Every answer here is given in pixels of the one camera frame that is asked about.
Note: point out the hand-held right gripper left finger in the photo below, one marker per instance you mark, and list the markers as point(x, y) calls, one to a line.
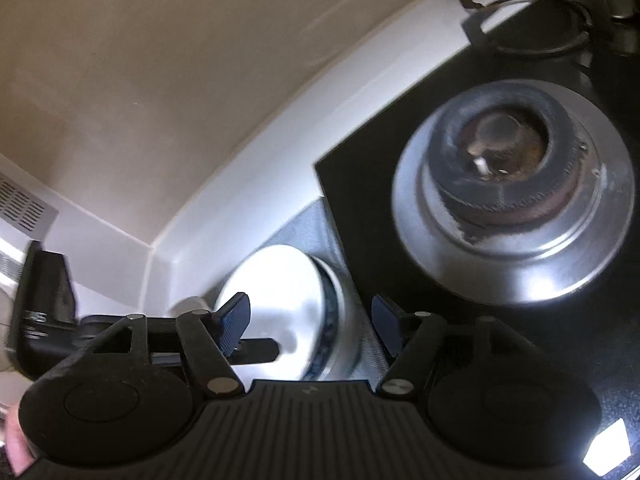
point(232, 322)

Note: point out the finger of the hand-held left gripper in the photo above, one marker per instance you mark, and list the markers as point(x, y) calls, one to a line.
point(260, 350)

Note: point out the black glass gas stove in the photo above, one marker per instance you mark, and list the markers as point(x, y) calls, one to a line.
point(360, 185)

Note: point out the round metal stove burner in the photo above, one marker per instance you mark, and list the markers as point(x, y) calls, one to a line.
point(515, 260)

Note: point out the person's left hand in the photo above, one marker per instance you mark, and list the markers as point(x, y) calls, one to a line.
point(19, 442)

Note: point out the grey drying mat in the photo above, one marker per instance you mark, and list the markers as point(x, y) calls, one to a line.
point(320, 230)

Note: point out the wide grey vent grille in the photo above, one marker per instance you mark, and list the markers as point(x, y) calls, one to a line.
point(10, 265)

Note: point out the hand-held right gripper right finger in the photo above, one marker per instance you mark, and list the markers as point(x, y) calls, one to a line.
point(387, 322)

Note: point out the white bowl with blue pattern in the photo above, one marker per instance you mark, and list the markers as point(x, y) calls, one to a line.
point(280, 285)

